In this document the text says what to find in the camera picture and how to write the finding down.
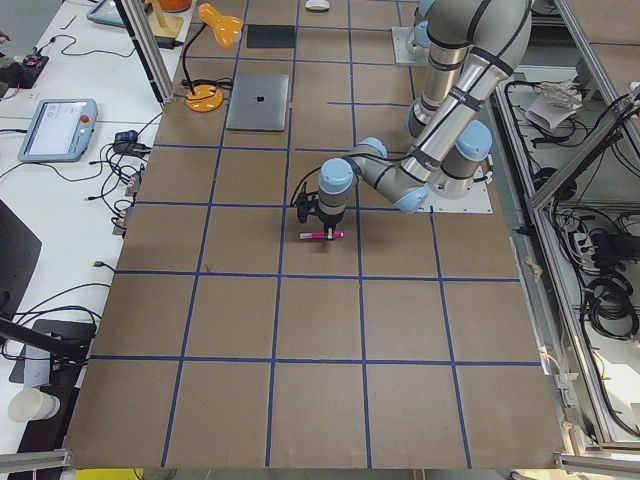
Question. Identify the black mousepad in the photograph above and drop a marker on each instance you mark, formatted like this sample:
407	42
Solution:
261	36

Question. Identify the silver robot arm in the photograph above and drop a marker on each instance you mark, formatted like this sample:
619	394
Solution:
474	45

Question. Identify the aluminium frame post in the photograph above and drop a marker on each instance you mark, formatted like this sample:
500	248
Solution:
145	44

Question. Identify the black power adapter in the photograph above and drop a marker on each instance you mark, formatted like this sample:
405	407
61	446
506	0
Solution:
169	43

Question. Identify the white paper cup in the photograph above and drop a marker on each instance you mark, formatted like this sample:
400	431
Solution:
32	405

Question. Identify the white computer mouse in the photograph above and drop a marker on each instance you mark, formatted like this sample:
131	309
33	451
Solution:
317	5

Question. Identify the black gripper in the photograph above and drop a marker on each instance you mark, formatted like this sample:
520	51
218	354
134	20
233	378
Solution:
330	222

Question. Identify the blue teach pendant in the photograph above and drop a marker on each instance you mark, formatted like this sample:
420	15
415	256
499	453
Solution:
105	12
60	131

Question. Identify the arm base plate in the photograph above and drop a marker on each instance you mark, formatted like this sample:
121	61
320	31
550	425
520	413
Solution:
411	45
447	194

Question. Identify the wooden stand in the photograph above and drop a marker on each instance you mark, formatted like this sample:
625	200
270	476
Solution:
162	24

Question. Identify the pink pen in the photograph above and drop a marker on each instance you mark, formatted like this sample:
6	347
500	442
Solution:
318	235

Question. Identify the silver laptop notebook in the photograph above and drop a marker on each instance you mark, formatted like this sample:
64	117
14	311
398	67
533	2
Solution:
258	102

